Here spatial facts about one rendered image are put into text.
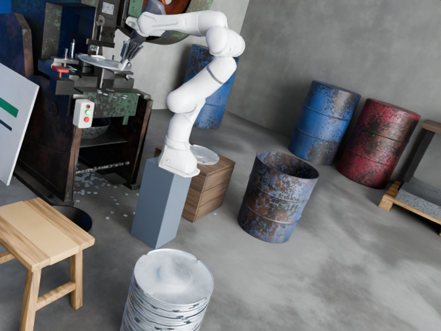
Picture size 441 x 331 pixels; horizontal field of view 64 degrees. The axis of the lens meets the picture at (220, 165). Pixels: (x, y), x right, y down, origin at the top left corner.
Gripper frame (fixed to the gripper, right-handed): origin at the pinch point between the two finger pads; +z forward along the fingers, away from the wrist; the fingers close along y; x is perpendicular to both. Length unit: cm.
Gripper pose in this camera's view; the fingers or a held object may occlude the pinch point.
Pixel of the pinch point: (123, 63)
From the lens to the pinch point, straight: 204.6
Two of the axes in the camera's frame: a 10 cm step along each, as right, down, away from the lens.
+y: 5.3, -1.6, 8.3
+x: -6.1, -7.5, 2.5
